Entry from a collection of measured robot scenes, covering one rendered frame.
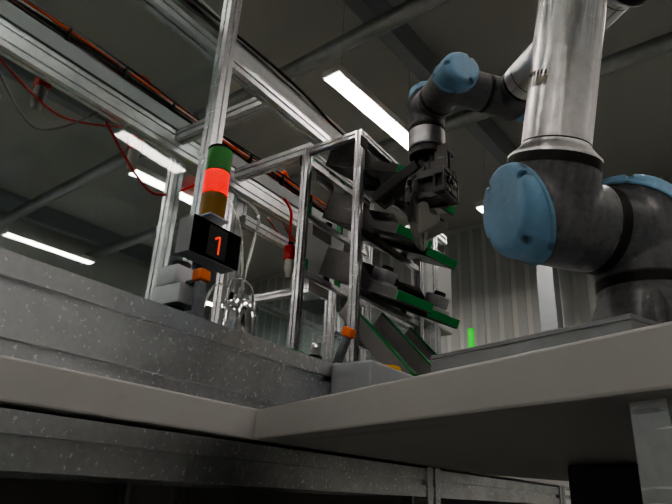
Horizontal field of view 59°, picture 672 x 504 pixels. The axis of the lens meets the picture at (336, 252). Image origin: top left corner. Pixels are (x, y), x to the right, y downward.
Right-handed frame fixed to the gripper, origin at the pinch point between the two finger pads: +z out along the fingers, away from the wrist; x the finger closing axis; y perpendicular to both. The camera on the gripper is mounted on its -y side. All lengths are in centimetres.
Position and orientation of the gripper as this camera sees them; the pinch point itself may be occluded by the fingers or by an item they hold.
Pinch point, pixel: (418, 245)
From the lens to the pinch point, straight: 113.9
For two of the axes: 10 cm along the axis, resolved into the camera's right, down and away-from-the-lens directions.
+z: -0.5, 9.2, -3.8
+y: 8.2, -1.8, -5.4
